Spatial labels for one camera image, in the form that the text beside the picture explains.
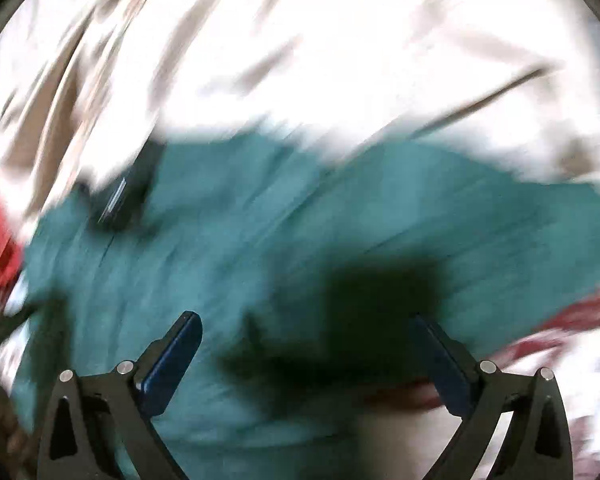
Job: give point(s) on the green puffer jacket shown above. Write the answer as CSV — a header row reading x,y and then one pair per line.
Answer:
x,y
280,210

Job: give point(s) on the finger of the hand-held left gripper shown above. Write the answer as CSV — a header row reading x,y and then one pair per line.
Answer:
x,y
125,195

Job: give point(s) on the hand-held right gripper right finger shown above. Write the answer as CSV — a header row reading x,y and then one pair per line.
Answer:
x,y
445,365

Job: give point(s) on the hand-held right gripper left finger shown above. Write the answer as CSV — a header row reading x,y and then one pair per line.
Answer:
x,y
172,360

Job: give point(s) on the red and white patterned blanket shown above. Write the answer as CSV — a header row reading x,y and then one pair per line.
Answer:
x,y
570,317

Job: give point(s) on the beige patterned cloth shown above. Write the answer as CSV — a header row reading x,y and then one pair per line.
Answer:
x,y
330,60

